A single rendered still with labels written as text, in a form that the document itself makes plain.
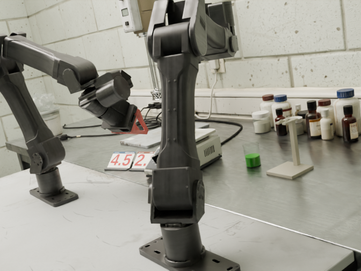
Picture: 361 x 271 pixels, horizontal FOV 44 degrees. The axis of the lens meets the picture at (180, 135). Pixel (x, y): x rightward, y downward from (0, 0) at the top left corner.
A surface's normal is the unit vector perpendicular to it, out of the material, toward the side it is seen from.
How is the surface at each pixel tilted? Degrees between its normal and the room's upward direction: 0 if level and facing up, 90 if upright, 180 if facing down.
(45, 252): 0
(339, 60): 90
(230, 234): 0
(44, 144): 72
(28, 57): 93
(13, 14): 90
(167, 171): 64
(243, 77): 90
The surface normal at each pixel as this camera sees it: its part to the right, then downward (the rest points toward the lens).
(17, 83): 0.78, -0.34
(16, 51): -0.31, 0.28
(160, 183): -0.39, -0.18
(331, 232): -0.18, -0.96
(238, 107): -0.78, 0.28
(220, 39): 0.84, -0.04
